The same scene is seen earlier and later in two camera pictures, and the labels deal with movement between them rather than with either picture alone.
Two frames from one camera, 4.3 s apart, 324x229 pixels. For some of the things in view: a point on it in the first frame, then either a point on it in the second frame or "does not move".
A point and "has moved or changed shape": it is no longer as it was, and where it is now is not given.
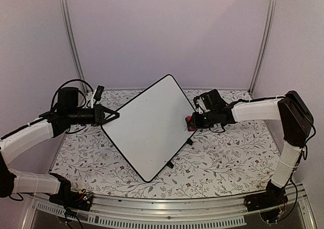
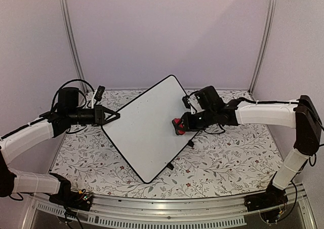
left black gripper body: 97,116 does not move
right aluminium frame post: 264,41 does not move
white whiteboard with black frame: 152,129 does not move
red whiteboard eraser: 191,126 has moved or changed shape
